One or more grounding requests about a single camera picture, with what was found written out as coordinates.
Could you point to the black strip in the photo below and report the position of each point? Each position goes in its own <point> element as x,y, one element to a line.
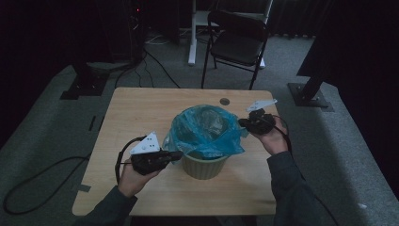
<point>92,123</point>

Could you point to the person's right hand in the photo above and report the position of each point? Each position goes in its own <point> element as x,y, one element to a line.
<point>276,141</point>

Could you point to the green ribbed bin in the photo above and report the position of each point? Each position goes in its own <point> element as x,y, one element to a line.
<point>204,168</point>

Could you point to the white scrap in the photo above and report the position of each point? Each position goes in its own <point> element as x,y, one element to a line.
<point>362,206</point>

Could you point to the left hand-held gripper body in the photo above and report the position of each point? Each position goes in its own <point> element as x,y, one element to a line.
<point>147,161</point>

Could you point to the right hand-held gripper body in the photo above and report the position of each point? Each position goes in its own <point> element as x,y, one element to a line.
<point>262,122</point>

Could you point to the black folding chair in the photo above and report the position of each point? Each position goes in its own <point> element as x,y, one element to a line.
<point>238,47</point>

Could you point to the person's left hand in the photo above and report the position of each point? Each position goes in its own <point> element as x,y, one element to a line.
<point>135,183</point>

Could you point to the dark equipment rack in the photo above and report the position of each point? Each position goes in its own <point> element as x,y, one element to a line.
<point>125,31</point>

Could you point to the black stand base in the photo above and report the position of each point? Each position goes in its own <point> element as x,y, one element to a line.
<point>84,84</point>
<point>309,94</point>

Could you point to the grey table grommet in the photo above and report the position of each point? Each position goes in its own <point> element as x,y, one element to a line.
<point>224,101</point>

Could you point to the blue plastic bag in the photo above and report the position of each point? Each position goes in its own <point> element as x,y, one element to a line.
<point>204,135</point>

